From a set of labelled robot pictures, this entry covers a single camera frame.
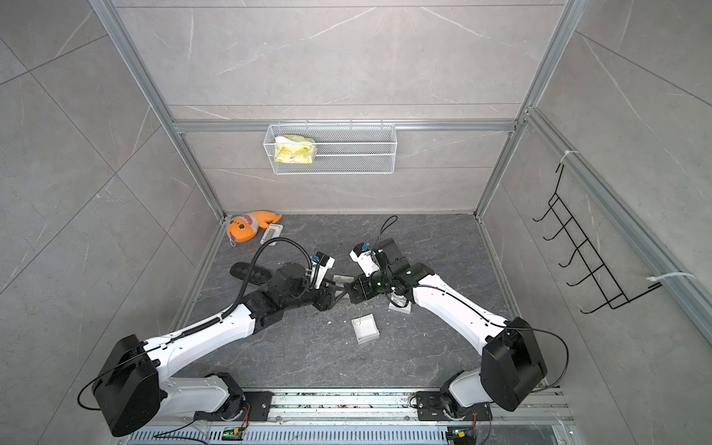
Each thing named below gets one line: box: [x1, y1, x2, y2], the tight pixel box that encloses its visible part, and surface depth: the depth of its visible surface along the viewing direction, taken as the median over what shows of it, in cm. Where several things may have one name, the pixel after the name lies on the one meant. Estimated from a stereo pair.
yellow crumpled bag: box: [274, 134, 318, 165], surface depth 87 cm
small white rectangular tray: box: [259, 223, 284, 247], surface depth 115 cm
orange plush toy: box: [226, 211, 283, 247], surface depth 109 cm
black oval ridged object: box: [229, 261, 273, 285], surface depth 100 cm
